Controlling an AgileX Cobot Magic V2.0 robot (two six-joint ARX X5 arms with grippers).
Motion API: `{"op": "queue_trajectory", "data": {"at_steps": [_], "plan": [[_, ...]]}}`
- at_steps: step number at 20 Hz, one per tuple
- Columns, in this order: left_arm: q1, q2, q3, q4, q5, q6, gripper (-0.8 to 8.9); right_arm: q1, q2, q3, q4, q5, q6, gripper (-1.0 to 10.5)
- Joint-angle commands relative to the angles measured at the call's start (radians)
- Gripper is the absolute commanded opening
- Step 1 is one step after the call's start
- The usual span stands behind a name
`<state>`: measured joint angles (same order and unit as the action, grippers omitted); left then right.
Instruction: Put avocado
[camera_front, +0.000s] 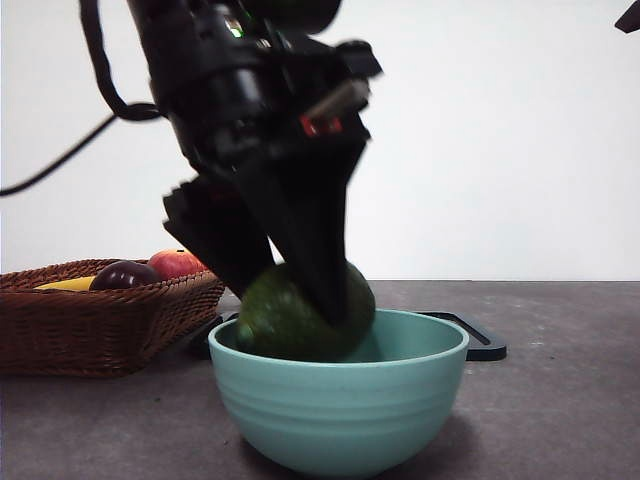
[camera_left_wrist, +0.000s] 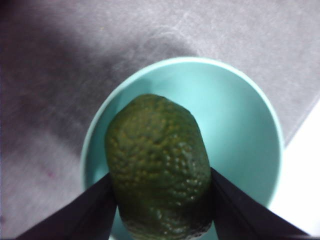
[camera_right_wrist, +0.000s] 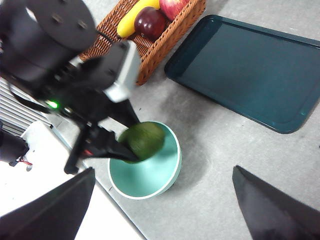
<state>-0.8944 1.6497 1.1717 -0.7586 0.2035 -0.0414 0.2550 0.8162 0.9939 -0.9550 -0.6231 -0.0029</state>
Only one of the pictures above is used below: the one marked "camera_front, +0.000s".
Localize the green avocado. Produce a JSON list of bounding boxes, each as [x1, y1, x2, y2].
[[235, 262, 376, 362]]

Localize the teal bowl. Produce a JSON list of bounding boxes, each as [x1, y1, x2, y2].
[[207, 308, 470, 476]]

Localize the red yellow apple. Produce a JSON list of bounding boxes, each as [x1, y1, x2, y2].
[[147, 249, 209, 281]]

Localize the dark red plum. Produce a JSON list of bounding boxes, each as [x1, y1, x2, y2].
[[89, 260, 161, 291]]

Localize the yellow banana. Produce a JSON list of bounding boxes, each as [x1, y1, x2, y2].
[[34, 275, 96, 292]]

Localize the brown wicker basket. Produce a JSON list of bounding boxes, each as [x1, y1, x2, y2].
[[0, 258, 226, 379]]

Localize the black tray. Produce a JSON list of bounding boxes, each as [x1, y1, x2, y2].
[[188, 310, 508, 362]]

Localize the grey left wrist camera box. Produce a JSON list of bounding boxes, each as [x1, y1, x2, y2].
[[303, 78, 372, 122]]

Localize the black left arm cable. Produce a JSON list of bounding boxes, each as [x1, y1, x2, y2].
[[0, 0, 162, 197]]

